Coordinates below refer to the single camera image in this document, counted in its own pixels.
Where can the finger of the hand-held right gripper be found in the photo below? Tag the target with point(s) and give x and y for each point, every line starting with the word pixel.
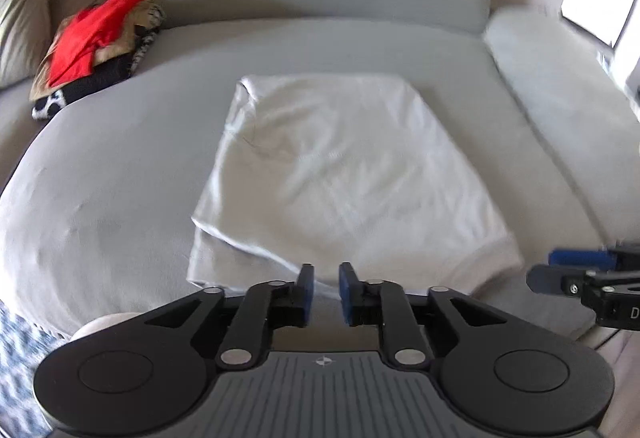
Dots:
pixel 580 258
pixel 555 279

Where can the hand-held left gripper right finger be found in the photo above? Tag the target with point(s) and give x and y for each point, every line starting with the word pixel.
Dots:
pixel 345 298

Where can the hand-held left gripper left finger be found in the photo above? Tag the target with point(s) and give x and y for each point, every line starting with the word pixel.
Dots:
pixel 306 298

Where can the white t-shirt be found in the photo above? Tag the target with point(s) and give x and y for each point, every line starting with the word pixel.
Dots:
pixel 340 168

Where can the pale grey armrest cushion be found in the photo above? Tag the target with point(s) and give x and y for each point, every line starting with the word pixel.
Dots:
pixel 550 83

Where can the white rounded object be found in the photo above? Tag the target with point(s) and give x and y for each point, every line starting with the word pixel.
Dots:
pixel 107 325

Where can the grey sofa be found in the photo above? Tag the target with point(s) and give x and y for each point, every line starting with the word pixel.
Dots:
pixel 115 178

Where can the blue patterned rug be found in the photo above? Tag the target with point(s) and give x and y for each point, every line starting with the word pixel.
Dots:
pixel 20 368

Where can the tan checked garment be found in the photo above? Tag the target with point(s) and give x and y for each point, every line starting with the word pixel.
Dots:
pixel 147 13

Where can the red garment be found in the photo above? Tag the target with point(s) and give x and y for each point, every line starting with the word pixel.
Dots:
pixel 85 38

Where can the large beige pillow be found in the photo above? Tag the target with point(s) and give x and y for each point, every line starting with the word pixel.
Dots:
pixel 25 8

